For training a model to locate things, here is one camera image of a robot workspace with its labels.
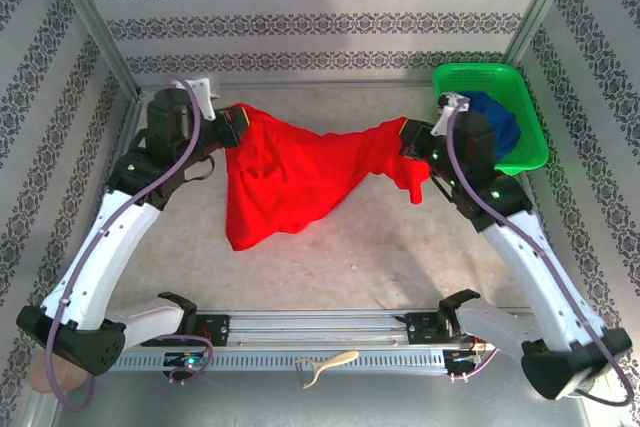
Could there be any red t-shirt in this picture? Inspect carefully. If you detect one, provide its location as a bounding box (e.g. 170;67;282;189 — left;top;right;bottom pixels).
223;102;432;253

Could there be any blue cloth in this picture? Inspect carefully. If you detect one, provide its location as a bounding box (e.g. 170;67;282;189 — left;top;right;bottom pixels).
457;90;522;161

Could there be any green plastic basket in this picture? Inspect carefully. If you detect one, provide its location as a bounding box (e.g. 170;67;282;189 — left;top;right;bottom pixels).
431;62;550;177

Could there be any aluminium back bar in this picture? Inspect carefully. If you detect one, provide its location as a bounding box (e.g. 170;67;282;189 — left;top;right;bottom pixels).
139;79;436;93

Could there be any small controller board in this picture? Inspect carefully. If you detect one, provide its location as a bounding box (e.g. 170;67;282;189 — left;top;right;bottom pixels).
444;349;484;368
163;351;209;371

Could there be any cream peeler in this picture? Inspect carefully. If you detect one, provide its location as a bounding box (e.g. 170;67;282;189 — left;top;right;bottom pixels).
295;349;360;389

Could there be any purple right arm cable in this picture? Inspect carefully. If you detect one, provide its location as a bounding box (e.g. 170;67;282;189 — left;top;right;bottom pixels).
447;109;635;407

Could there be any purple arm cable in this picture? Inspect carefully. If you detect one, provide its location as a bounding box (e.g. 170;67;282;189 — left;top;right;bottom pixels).
44;75;215;413
447;109;635;407

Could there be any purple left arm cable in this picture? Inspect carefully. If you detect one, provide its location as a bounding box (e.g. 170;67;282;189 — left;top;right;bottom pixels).
44;75;215;413

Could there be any aluminium side rail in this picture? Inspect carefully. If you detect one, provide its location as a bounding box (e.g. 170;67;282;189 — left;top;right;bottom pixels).
99;94;146;203

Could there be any thin black left cable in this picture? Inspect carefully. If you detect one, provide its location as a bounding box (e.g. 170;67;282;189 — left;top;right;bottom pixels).
182;154;216;183

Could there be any aluminium frame post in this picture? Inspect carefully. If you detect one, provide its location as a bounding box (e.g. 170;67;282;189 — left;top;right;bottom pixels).
42;0;144;101
502;0;584;66

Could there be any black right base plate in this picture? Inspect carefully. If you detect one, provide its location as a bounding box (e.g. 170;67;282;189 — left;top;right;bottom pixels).
404;311;451;346

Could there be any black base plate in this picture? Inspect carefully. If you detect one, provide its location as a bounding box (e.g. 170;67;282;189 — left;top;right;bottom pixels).
139;314;231;347
404;311;451;346

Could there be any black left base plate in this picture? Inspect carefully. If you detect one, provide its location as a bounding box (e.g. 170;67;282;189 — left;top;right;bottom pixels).
139;314;231;347

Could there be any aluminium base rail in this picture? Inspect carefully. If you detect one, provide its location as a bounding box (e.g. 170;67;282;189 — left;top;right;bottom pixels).
114;309;531;349

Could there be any slotted grey cable duct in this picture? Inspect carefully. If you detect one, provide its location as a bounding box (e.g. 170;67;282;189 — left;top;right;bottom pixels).
107;349;446;373

